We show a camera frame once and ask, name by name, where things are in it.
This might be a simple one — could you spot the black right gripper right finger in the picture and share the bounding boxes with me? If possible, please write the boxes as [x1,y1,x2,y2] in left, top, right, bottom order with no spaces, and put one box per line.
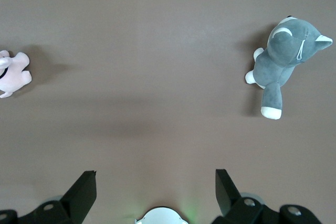
[211,168,322,224]

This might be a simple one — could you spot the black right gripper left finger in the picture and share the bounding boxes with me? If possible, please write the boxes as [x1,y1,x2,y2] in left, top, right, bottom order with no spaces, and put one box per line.
[0,170,97,224]

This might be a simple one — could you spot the pale pink plush puppy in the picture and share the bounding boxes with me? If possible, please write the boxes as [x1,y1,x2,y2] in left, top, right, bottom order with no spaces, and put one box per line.
[0,50,33,99]

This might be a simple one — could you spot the grey white husky plush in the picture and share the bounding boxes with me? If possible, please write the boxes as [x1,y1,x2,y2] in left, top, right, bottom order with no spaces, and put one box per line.
[245,16,333,120]

